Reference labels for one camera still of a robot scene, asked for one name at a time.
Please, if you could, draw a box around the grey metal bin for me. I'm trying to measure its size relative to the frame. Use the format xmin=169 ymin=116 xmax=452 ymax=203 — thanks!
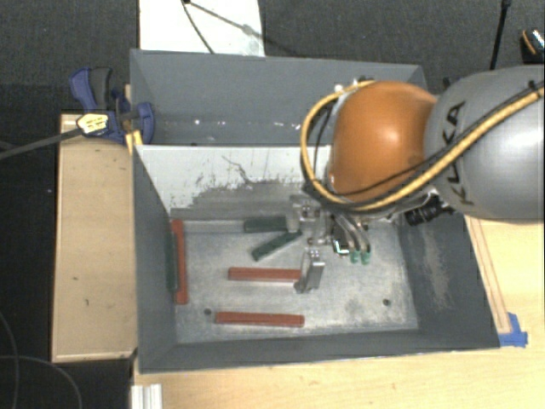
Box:
xmin=129 ymin=48 xmax=502 ymax=375

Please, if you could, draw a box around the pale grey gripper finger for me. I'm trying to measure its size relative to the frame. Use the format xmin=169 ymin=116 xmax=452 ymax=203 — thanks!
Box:
xmin=288 ymin=193 xmax=322 ymax=233
xmin=293 ymin=248 xmax=327 ymax=295

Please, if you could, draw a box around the red-brown flat block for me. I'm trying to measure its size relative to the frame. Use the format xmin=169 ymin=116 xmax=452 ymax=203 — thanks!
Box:
xmin=214 ymin=310 xmax=307 ymax=329
xmin=227 ymin=267 xmax=303 ymax=283
xmin=169 ymin=218 xmax=190 ymax=306

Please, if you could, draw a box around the pale wood board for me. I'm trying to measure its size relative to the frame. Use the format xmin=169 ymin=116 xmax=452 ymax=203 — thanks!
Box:
xmin=50 ymin=112 xmax=140 ymax=364

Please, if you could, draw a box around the black cylinder on white bracket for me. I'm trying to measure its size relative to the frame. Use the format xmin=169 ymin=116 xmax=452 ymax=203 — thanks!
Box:
xmin=403 ymin=193 xmax=453 ymax=228

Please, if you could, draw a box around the dark green flat block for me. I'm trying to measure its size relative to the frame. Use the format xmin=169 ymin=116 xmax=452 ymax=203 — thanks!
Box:
xmin=250 ymin=230 xmax=304 ymax=262
xmin=243 ymin=216 xmax=290 ymax=234
xmin=164 ymin=228 xmax=178 ymax=293

